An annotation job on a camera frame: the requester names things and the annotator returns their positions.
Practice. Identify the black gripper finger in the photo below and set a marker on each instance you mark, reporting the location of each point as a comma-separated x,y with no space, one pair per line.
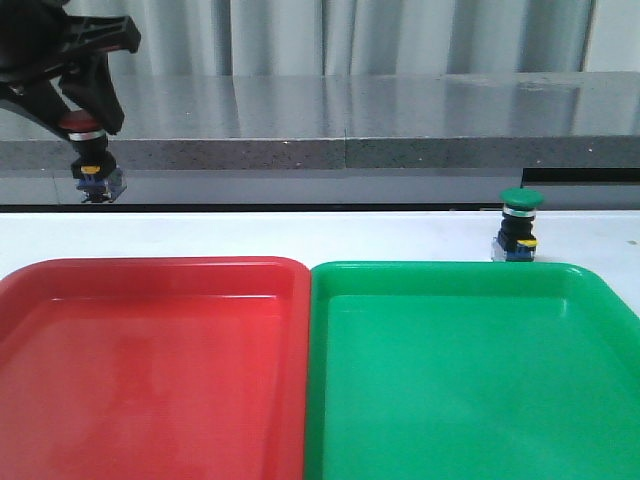
89,85
39,103

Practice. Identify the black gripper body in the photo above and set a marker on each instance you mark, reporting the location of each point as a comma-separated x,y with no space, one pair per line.
40,40

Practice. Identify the red mushroom push button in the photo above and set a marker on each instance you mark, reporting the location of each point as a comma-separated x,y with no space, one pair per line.
97,175

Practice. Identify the green mushroom push button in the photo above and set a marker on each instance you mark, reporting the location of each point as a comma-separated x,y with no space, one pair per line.
515,241

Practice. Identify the white pleated curtain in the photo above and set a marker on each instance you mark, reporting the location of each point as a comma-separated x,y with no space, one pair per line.
306,37

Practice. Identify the grey stone counter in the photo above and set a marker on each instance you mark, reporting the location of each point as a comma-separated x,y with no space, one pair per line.
403,142

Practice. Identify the red plastic tray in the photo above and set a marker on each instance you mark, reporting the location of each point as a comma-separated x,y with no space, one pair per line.
169,368

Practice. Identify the green plastic tray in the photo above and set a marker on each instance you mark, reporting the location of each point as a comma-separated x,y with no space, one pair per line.
444,370

